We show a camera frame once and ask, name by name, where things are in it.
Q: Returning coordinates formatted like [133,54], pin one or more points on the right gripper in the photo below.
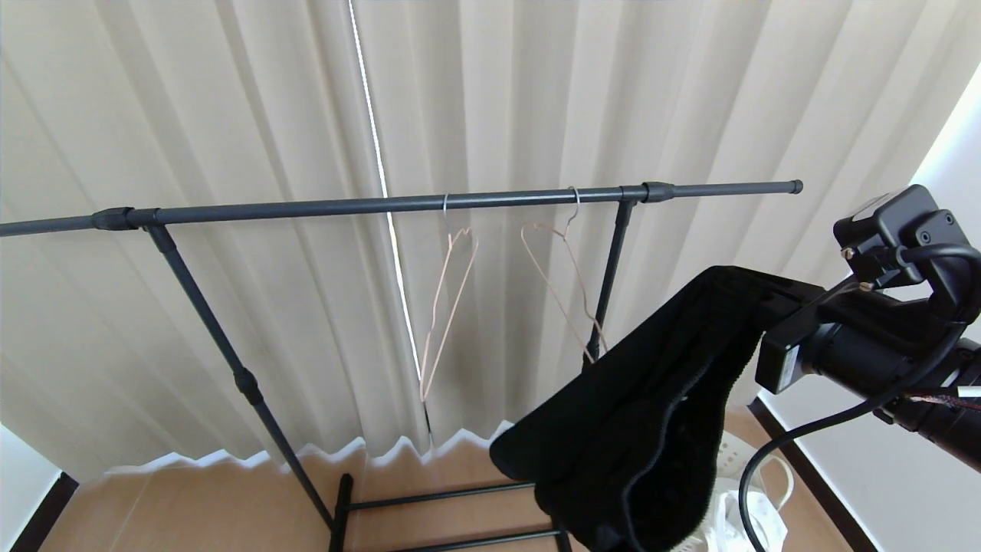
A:
[858,345]

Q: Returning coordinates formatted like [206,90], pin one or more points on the black garment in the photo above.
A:
[636,429]

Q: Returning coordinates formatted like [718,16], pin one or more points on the pink clothes hanger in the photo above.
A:
[576,205]
[445,211]

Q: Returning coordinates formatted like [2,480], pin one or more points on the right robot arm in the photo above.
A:
[950,429]

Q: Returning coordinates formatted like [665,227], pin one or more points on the white laundry basket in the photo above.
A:
[732,456]

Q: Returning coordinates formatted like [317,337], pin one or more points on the black clothes rack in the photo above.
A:
[306,207]

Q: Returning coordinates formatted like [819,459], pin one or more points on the white garment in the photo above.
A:
[755,521]

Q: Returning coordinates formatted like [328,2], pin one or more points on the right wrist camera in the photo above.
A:
[904,222]

